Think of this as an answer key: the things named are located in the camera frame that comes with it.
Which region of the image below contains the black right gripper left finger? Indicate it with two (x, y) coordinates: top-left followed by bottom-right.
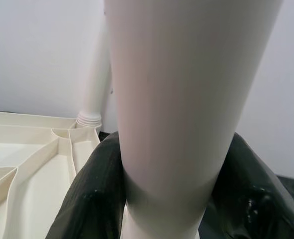
(48, 131), (127, 239)

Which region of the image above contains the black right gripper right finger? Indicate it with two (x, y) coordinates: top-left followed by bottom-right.
(198, 131), (294, 239)

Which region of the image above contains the white plastic children table top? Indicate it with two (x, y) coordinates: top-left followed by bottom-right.
(0, 111), (101, 239)

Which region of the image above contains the white tapered plastic table leg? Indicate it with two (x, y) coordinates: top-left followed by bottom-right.
(76, 7), (113, 129)
(104, 0), (283, 239)

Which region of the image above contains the black table cloth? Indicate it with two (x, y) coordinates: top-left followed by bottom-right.
(0, 108), (294, 200)

